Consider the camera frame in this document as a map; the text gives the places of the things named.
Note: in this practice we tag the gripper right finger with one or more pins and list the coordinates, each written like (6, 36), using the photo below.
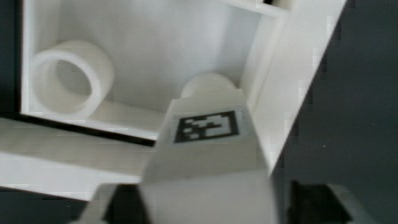
(324, 204)

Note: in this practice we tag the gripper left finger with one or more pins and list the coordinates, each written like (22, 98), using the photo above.
(116, 207)

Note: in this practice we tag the white chair leg with tag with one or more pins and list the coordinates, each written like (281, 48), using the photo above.
(205, 185)

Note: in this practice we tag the white chair seat part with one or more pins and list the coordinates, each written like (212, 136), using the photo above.
(116, 50)

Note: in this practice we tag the white U-shaped fence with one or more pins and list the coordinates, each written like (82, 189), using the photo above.
(61, 159)

